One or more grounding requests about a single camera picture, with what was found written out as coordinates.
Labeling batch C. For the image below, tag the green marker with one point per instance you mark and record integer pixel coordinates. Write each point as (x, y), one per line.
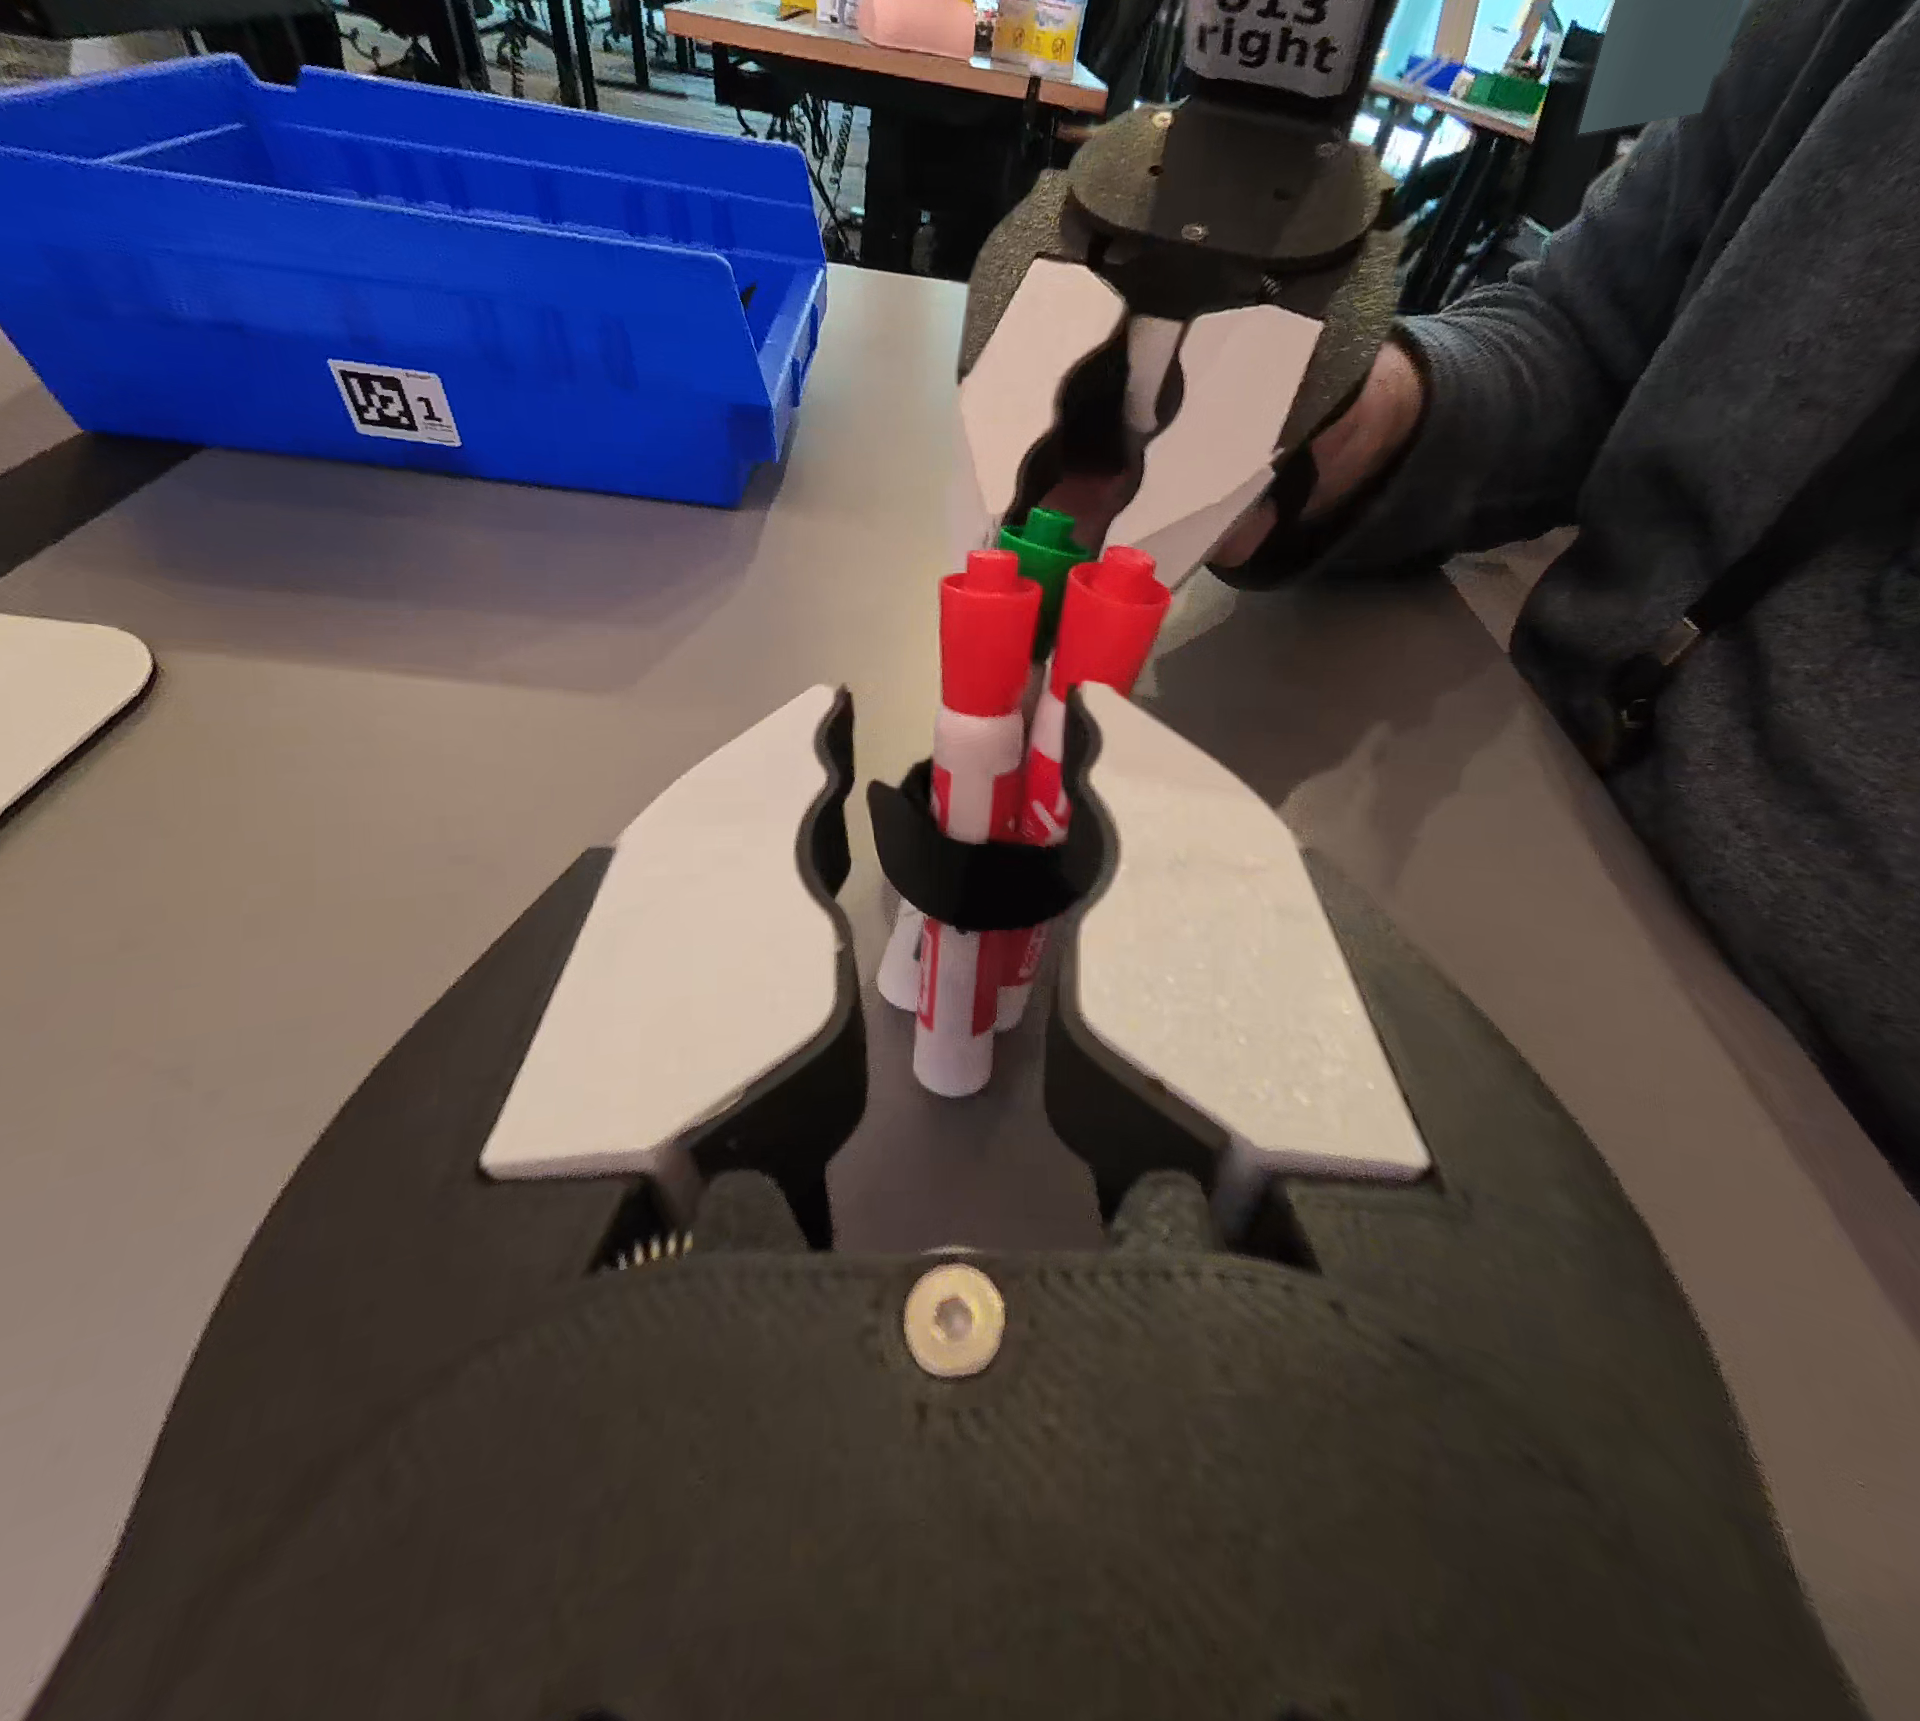
(1038, 567)

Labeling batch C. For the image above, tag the side table with black legs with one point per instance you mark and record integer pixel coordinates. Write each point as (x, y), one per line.
(1463, 101)

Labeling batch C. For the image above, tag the person's right hand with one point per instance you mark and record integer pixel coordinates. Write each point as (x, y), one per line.
(1373, 431)

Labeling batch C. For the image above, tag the black elastic band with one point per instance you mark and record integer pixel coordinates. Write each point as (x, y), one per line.
(975, 890)

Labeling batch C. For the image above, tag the person's grey sweater torso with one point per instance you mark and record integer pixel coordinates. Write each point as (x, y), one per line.
(1800, 777)

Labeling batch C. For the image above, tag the red marker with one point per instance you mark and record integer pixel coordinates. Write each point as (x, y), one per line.
(983, 641)
(1111, 628)

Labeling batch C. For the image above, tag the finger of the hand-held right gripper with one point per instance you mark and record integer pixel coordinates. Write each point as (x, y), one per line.
(1239, 417)
(1029, 371)

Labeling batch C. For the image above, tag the person's right forearm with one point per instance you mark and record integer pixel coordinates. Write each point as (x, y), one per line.
(1561, 401)

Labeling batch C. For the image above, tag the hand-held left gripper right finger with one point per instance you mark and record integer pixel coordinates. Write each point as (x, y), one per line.
(1231, 988)

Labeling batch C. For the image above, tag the blue bin with square tag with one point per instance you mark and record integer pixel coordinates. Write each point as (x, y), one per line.
(451, 297)

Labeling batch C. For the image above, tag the wooden table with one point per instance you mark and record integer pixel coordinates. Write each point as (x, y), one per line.
(840, 48)

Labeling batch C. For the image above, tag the white document stand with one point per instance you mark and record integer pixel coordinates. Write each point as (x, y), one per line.
(61, 702)

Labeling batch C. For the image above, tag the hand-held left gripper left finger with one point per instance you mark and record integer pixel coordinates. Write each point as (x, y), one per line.
(675, 988)

